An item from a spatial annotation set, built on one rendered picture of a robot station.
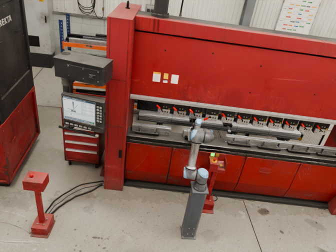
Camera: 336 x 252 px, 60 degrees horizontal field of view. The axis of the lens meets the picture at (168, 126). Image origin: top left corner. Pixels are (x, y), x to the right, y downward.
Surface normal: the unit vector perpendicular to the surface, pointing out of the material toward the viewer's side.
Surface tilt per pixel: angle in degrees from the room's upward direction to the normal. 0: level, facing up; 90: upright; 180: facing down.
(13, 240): 0
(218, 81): 90
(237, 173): 90
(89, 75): 90
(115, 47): 90
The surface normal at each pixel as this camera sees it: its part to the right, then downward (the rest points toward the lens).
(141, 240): 0.13, -0.84
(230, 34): -0.03, 0.53
